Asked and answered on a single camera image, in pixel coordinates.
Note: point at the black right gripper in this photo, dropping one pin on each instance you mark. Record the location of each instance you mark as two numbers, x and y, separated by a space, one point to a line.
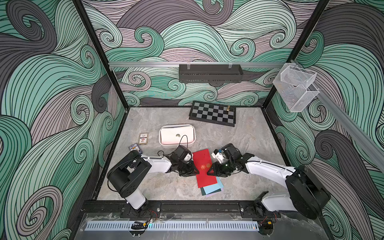
217 166

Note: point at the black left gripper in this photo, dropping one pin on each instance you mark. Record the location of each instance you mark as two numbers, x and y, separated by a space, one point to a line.
191 171

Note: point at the red envelope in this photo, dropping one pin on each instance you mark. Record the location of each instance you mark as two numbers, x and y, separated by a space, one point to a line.
203 162

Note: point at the teal envelope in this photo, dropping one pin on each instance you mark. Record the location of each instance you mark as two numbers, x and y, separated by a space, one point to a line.
212 189

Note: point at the lavender envelope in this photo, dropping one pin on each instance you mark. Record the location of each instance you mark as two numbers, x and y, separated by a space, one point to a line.
212 194

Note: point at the pink envelope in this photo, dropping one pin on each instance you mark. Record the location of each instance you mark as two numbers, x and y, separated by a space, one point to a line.
176 135

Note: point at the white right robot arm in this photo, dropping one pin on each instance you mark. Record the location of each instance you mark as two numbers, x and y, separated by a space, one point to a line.
304 193

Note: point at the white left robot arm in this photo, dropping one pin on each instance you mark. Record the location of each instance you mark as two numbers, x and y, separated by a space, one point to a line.
128 173

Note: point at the white plastic storage box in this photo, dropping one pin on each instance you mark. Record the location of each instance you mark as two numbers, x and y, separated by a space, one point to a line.
172 126

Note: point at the blue playing card box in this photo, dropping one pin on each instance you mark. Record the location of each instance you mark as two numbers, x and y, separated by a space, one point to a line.
135 147

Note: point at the black folding chess board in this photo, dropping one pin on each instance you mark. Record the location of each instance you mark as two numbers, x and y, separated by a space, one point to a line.
213 113

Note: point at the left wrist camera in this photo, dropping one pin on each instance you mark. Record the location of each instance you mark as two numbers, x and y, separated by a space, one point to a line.
182 154

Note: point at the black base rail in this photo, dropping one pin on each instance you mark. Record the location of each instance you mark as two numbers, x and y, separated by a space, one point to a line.
156 209

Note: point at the black wall shelf tray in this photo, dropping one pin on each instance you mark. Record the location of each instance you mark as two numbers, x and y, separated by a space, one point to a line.
211 74

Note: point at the clear acrylic wall bin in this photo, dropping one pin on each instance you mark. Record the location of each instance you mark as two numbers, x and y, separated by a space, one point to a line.
296 86

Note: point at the white slotted cable duct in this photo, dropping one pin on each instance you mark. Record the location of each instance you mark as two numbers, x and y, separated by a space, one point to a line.
239 226

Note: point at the black right corner post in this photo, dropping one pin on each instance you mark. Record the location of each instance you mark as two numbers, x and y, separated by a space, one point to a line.
308 28

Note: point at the aluminium back rail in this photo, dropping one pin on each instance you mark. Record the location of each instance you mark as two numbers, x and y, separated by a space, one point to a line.
166 64

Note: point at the aluminium rail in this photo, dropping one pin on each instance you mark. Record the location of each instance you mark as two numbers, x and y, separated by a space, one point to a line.
341 99
166 64

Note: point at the aluminium right rail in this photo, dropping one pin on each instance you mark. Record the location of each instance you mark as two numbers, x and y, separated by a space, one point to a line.
341 99

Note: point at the black corner frame post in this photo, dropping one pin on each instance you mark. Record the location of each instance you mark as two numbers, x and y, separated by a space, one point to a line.
95 41

